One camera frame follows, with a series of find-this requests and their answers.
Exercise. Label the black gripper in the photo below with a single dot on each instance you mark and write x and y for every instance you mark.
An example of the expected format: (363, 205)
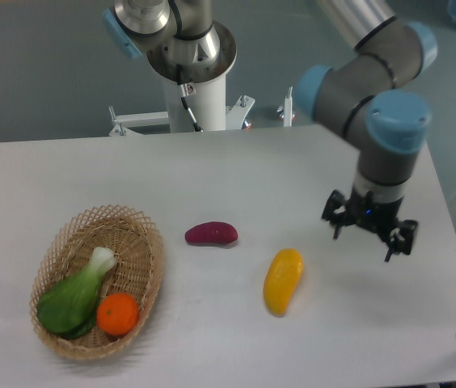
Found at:
(377, 218)

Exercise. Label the orange fruit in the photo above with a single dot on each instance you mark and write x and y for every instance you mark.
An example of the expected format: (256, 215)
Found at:
(117, 314)

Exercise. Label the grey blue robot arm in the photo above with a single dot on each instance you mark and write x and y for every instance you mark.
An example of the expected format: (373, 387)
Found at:
(362, 102)

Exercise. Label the woven wicker basket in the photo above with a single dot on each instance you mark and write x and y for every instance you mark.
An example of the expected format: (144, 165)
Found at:
(138, 248)

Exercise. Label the yellow mango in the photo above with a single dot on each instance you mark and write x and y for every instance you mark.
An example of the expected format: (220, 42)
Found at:
(282, 278)

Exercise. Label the purple sweet potato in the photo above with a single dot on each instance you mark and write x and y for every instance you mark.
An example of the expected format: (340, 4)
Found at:
(217, 233)

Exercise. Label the green bok choy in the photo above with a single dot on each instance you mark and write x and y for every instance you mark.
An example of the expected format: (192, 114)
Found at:
(69, 308)

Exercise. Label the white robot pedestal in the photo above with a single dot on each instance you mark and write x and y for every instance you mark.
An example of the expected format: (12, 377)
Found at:
(193, 74)

